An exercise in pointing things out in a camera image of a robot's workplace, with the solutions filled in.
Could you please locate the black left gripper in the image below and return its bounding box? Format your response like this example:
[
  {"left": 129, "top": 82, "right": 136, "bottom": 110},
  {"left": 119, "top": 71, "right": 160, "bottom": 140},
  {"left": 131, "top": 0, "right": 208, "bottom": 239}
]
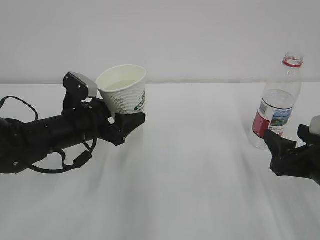
[{"left": 62, "top": 97, "right": 146, "bottom": 147}]

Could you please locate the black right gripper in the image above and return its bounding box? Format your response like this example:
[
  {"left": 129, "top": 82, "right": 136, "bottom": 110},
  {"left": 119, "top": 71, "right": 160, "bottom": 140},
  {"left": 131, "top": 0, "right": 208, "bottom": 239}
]
[{"left": 264, "top": 124, "right": 320, "bottom": 180}]

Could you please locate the white paper cup green logo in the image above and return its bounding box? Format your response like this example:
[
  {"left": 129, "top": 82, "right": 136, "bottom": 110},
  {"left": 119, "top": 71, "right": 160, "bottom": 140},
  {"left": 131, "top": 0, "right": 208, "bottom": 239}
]
[{"left": 95, "top": 64, "right": 147, "bottom": 116}]

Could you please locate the clear plastic water bottle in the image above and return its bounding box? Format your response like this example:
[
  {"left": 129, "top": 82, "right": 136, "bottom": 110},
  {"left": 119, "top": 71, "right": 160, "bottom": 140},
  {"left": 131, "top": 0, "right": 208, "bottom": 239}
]
[{"left": 248, "top": 52, "right": 304, "bottom": 150}]

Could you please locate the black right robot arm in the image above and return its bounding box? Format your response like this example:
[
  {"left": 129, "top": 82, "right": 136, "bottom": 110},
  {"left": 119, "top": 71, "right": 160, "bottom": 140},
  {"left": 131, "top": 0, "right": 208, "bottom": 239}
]
[{"left": 264, "top": 124, "right": 320, "bottom": 184}]

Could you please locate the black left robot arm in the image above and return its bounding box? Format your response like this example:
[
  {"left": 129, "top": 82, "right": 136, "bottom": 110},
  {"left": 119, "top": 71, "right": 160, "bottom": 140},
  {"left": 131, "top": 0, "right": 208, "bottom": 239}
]
[{"left": 0, "top": 98, "right": 146, "bottom": 174}]

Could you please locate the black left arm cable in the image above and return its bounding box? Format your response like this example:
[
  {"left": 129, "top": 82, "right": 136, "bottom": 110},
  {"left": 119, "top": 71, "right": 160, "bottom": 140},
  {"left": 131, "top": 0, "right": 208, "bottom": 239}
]
[{"left": 0, "top": 95, "right": 99, "bottom": 175}]

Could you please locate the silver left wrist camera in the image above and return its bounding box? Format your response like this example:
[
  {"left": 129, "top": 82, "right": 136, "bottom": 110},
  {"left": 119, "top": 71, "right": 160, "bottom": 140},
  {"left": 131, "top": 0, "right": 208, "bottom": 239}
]
[{"left": 63, "top": 71, "right": 98, "bottom": 111}]

